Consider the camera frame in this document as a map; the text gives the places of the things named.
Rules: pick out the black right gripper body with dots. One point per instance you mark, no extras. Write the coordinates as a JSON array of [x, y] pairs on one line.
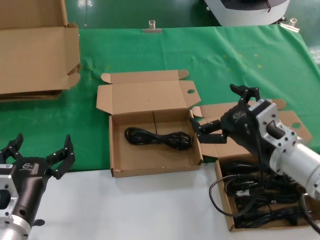
[[240, 125]]

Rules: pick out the silver binder clip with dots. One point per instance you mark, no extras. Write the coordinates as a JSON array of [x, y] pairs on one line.
[[291, 25], [152, 30]]

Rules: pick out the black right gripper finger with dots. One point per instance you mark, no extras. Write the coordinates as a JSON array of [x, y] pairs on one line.
[[212, 132], [248, 93]]

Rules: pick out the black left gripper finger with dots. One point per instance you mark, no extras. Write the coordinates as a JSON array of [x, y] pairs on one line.
[[13, 150], [65, 157]]

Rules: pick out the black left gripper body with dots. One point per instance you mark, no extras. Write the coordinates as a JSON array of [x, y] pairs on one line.
[[30, 185]]

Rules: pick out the white wheeled robot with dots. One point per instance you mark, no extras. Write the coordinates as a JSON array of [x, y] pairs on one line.
[[250, 17]]

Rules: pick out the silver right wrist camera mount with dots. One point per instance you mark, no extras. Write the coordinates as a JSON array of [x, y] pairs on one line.
[[270, 117]]

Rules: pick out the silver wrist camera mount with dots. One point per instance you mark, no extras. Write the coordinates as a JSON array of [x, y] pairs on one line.
[[7, 185], [270, 117]]

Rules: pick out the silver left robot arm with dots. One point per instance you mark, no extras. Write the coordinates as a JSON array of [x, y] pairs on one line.
[[12, 230]]

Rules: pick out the green table cloth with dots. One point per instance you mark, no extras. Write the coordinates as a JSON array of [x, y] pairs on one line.
[[225, 62]]

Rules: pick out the small black clamp knob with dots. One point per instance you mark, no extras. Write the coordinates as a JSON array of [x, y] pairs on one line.
[[38, 222]]

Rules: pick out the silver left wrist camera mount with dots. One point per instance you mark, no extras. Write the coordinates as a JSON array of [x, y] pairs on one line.
[[7, 185]]

